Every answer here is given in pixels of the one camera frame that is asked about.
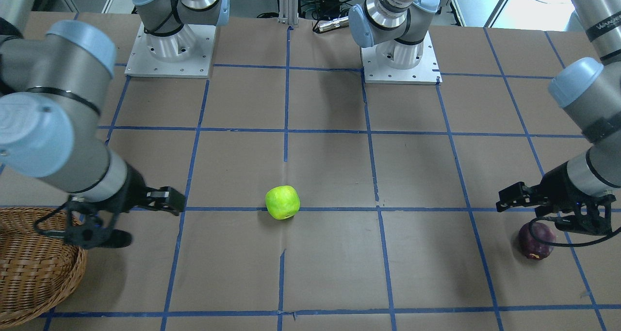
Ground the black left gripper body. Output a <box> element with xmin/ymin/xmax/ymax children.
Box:
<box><xmin>495</xmin><ymin>163</ymin><xmax>617</xmax><ymax>236</ymax></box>

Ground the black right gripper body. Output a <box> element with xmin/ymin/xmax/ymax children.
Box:
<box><xmin>65</xmin><ymin>166</ymin><xmax>187</xmax><ymax>249</ymax></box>

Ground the dark red apple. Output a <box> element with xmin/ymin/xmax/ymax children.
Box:
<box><xmin>517</xmin><ymin>222</ymin><xmax>557</xmax><ymax>261</ymax></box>

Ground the green apple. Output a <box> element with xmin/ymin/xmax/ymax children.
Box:
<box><xmin>264</xmin><ymin>185</ymin><xmax>301</xmax><ymax>220</ymax></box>

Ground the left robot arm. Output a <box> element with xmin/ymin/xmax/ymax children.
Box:
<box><xmin>348</xmin><ymin>0</ymin><xmax>621</xmax><ymax>242</ymax></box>

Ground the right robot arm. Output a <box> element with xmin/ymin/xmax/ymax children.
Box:
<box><xmin>0</xmin><ymin>0</ymin><xmax>230</xmax><ymax>249</ymax></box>

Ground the wicker basket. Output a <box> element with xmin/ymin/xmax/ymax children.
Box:
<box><xmin>0</xmin><ymin>207</ymin><xmax>87</xmax><ymax>329</ymax></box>

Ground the silver connector on floor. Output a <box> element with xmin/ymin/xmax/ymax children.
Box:
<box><xmin>312</xmin><ymin>16</ymin><xmax>350</xmax><ymax>34</ymax></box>

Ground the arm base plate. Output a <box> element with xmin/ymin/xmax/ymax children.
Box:
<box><xmin>360</xmin><ymin>32</ymin><xmax>443</xmax><ymax>85</ymax></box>
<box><xmin>125</xmin><ymin>24</ymin><xmax>218</xmax><ymax>79</ymax></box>

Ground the aluminium frame post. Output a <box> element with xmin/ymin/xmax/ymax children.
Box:
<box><xmin>278</xmin><ymin>0</ymin><xmax>299</xmax><ymax>28</ymax></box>

